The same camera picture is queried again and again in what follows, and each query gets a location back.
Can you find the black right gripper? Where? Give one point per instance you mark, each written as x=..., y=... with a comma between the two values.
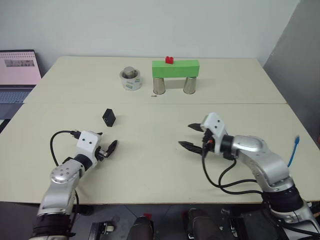
x=208, y=143

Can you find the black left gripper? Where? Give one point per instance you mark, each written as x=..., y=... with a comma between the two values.
x=102, y=153

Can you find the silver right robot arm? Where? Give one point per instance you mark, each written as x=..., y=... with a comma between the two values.
x=265, y=160

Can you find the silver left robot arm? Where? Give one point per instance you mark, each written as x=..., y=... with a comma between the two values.
x=61, y=175

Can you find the small black box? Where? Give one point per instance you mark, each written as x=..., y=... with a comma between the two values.
x=110, y=116

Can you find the steel cup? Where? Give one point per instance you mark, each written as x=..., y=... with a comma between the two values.
x=159, y=86
x=189, y=86

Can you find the small grey plug piece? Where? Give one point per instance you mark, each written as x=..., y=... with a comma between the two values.
x=153, y=95

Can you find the white paper cup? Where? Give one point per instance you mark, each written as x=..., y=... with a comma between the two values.
x=131, y=85

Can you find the green foam block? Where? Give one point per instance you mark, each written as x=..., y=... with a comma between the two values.
x=175, y=68

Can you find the round metal weight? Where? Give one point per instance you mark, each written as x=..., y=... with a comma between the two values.
x=130, y=72

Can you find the red toy brick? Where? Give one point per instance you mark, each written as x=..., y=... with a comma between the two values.
x=169, y=60

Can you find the small red floor object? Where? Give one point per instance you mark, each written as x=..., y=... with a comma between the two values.
x=148, y=215

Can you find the black floor device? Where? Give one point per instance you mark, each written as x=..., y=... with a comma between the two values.
x=103, y=227

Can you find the dark rounded robot leg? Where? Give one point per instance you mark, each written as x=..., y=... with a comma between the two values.
x=202, y=225
x=141, y=228

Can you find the open laptop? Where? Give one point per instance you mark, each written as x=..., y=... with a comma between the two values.
x=17, y=67

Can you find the grey partition panel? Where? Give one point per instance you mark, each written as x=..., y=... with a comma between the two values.
x=295, y=62

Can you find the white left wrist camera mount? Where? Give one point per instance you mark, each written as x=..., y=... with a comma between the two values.
x=86, y=142

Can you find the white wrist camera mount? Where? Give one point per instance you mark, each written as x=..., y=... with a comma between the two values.
x=216, y=127
x=86, y=142

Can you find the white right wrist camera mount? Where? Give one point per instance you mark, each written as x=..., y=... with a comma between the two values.
x=216, y=127

